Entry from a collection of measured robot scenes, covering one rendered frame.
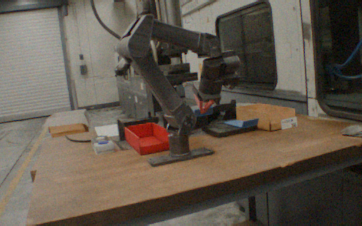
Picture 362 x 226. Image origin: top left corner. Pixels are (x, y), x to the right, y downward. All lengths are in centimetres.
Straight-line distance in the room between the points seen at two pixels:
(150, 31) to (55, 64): 965
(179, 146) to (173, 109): 12
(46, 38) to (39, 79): 121
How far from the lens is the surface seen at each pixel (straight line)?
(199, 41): 102
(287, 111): 136
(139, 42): 91
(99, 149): 121
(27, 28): 1070
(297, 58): 171
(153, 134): 137
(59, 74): 1052
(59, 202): 85
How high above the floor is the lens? 120
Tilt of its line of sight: 9 degrees down
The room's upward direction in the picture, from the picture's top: 6 degrees counter-clockwise
